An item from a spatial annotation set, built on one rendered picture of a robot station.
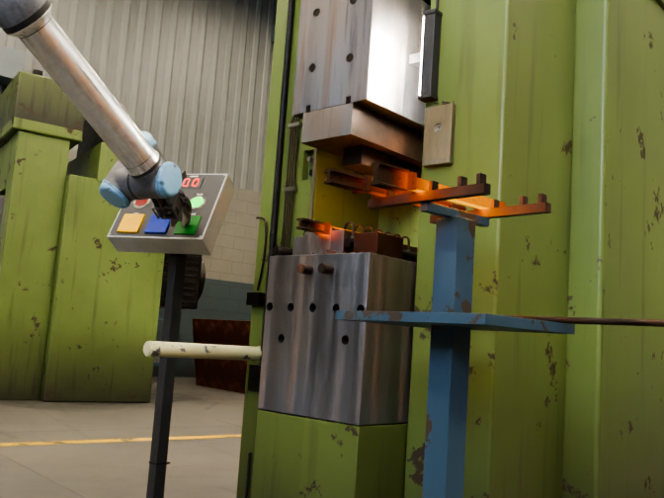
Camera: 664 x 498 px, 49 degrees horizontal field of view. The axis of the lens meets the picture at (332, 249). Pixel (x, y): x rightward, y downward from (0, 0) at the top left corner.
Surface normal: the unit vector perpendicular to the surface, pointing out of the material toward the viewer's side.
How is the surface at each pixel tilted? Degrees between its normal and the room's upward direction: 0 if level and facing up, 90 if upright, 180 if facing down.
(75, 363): 90
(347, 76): 90
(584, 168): 90
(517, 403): 90
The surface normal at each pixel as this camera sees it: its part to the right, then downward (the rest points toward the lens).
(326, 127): -0.66, -0.14
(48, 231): 0.56, -0.07
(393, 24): 0.75, -0.04
